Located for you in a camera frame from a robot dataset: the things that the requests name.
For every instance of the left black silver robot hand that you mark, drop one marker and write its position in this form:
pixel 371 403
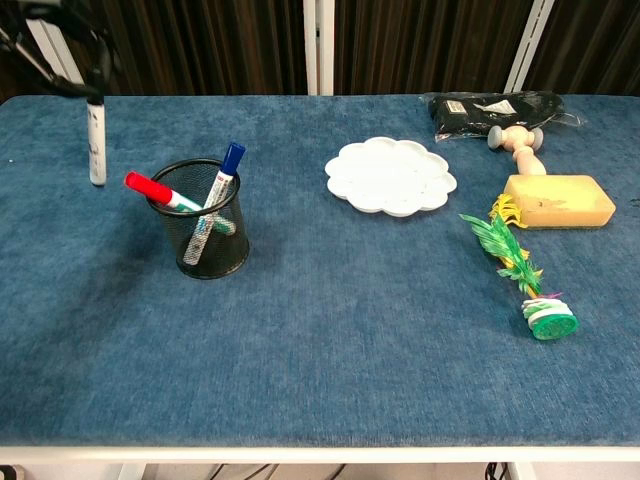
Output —
pixel 102 62

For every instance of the white marker black cap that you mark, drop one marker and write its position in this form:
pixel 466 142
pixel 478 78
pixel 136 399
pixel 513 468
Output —
pixel 97 145

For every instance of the red capped marker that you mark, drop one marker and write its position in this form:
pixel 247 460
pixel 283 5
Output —
pixel 145 186

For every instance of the blue capped marker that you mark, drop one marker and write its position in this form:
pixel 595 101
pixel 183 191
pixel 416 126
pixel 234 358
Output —
pixel 231 160

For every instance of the black pen cup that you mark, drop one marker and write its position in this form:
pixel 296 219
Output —
pixel 215 250

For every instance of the dark pleated curtain panel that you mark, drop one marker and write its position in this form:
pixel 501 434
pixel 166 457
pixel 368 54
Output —
pixel 12 70
pixel 595 45
pixel 425 45
pixel 200 45

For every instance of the white flower-shaped paint palette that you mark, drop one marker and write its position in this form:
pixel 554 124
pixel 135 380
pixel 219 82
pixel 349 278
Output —
pixel 390 177

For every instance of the blue table cloth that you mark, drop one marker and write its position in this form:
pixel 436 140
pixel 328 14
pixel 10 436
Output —
pixel 320 350

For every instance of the black item in plastic bag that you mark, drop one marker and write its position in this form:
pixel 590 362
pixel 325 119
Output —
pixel 475 112

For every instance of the wooden massage hammer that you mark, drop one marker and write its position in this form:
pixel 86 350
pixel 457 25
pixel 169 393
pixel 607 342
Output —
pixel 522 150

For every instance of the green yellow feather shuttlecock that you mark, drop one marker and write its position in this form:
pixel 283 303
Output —
pixel 510 250

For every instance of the yellow sponge block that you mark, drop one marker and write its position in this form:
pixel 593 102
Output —
pixel 560 202

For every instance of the white frame post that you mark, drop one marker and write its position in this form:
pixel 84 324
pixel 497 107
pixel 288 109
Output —
pixel 530 45
pixel 318 45
pixel 57 55

